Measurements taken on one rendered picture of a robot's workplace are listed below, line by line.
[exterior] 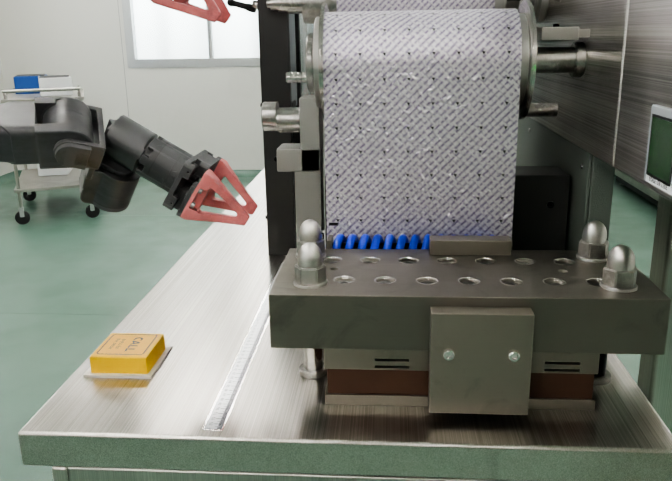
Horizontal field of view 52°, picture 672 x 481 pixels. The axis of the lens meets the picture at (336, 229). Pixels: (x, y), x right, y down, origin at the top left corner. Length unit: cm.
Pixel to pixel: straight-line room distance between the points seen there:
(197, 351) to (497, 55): 52
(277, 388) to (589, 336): 34
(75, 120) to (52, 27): 624
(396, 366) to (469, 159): 28
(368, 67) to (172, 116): 595
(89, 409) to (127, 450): 8
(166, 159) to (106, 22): 604
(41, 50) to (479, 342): 666
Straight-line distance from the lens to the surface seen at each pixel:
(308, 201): 97
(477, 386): 73
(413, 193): 88
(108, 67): 693
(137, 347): 88
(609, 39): 85
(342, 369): 75
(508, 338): 71
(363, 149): 87
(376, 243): 86
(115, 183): 93
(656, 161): 67
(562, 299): 73
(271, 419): 75
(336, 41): 86
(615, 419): 79
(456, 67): 86
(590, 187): 93
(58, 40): 710
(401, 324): 72
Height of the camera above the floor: 129
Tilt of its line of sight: 16 degrees down
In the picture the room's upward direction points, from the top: 1 degrees counter-clockwise
